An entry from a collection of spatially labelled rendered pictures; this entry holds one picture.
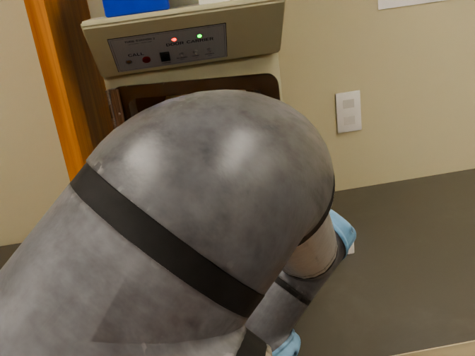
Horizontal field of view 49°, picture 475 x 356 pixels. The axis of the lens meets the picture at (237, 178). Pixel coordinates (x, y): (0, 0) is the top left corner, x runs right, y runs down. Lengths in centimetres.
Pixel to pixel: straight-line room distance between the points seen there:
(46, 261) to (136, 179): 5
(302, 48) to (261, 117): 119
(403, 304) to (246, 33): 57
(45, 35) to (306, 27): 76
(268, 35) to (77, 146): 37
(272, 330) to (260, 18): 50
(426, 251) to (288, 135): 97
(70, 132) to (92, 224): 69
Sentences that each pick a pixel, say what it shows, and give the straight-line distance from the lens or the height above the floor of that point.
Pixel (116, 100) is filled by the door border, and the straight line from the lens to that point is 97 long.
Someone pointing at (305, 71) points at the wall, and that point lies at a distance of 145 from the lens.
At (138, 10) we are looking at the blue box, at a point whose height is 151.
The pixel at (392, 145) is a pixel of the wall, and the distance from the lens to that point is 158.
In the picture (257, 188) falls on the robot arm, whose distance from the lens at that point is 23.
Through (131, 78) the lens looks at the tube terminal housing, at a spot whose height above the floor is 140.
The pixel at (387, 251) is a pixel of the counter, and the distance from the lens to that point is 121.
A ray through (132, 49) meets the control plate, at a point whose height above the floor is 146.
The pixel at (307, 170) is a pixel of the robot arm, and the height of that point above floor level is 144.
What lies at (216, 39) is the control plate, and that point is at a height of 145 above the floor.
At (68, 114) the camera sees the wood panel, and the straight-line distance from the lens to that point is 91.
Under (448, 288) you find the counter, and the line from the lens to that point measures 110.
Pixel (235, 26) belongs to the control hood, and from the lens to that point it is 89.
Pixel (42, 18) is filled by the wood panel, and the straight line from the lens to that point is 90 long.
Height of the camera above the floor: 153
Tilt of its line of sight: 20 degrees down
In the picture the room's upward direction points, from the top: 8 degrees counter-clockwise
